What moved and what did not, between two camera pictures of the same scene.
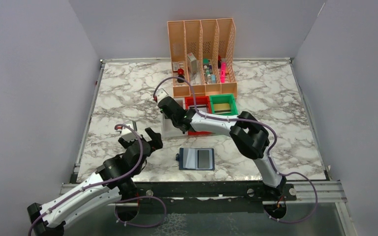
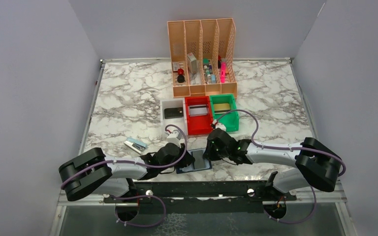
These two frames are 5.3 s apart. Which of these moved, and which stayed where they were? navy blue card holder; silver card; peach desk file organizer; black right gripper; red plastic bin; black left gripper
Moved: black right gripper; black left gripper
Stayed: red plastic bin; peach desk file organizer; navy blue card holder; silver card
